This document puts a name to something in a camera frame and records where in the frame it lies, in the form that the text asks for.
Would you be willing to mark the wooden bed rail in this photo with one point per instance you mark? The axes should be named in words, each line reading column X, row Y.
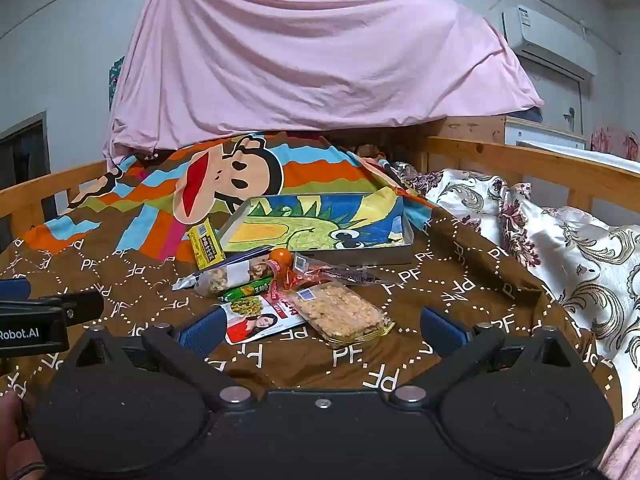
column 550, row 165

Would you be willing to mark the teal wall poster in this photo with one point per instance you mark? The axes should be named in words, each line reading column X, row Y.
column 115, row 80

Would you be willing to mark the blue nut snack packet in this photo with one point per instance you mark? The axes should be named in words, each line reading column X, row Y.
column 235, row 275

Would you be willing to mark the red orange snack packet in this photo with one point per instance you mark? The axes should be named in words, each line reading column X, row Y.
column 330, row 274

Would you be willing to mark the pink garment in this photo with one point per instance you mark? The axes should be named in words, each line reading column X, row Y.
column 622, row 450

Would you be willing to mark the striped monkey print blanket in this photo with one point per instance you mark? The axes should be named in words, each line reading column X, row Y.
column 150, row 200

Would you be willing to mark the white air conditioner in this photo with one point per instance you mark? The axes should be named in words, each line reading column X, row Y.
column 545, row 30

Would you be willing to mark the green snack bar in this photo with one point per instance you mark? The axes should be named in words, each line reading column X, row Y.
column 245, row 292

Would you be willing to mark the wooden cabinet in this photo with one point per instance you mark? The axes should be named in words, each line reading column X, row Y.
column 470, row 127

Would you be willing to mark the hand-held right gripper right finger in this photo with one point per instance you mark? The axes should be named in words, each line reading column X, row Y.
column 442, row 327

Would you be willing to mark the yellow snack box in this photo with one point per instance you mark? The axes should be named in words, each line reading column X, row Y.
column 206, row 245

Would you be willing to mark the small orange mandarin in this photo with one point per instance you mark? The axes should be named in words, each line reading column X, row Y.
column 280, row 257

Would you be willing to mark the white panel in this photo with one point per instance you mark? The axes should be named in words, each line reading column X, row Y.
column 590, row 152

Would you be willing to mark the white cabinet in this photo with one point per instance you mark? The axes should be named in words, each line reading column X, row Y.
column 540, row 132

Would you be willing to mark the grey door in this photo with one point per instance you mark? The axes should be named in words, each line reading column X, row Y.
column 555, row 100

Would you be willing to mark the metal tray with colourful print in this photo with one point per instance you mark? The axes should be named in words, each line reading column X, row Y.
column 300, row 225

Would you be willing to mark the person's left hand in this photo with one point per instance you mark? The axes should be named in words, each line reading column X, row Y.
column 12, row 435

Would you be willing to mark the pink floral curtain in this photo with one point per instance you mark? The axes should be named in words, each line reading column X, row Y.
column 617, row 140

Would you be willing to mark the dark doorway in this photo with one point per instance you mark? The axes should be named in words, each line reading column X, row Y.
column 25, row 160

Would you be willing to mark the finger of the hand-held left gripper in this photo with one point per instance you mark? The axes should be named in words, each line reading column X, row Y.
column 14, row 290

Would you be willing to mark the white red snack packet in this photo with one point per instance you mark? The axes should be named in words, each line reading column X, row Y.
column 250, row 320

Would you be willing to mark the clear rice cracker packet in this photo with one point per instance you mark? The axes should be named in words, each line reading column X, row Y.
column 340, row 312

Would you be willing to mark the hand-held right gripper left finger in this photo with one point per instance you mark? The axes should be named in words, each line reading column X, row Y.
column 202, row 329

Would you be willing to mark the pink bed sheet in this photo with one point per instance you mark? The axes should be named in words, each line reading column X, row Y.
column 300, row 60

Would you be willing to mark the brown patterned blanket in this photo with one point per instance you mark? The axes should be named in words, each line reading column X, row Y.
column 450, row 280

